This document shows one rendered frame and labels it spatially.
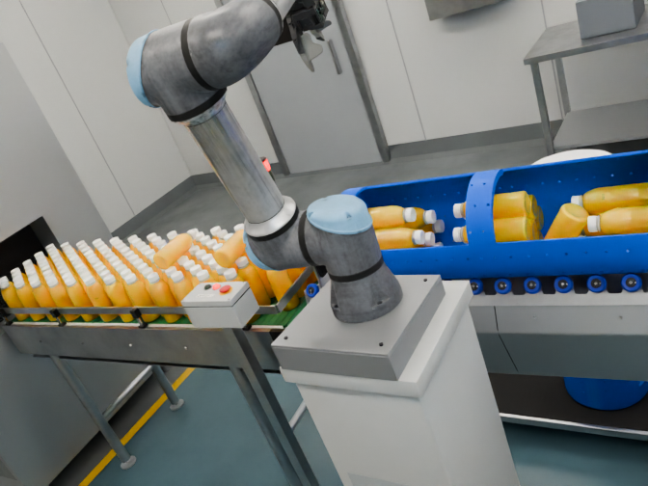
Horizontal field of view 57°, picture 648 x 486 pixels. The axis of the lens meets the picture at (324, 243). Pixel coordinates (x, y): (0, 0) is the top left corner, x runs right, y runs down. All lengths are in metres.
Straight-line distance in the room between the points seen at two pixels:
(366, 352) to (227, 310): 0.74
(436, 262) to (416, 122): 3.84
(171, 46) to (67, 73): 5.47
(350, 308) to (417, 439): 0.29
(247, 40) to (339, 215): 0.36
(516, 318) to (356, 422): 0.57
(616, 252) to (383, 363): 0.63
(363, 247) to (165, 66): 0.48
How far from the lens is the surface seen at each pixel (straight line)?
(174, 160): 7.04
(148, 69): 1.02
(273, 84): 5.87
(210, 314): 1.82
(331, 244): 1.14
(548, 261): 1.52
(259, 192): 1.13
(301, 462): 2.22
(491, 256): 1.53
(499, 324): 1.67
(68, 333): 2.72
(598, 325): 1.61
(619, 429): 2.35
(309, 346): 1.18
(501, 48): 4.94
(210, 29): 0.96
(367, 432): 1.30
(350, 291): 1.17
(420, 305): 1.19
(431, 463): 1.29
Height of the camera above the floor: 1.86
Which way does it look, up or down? 25 degrees down
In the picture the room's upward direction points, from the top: 21 degrees counter-clockwise
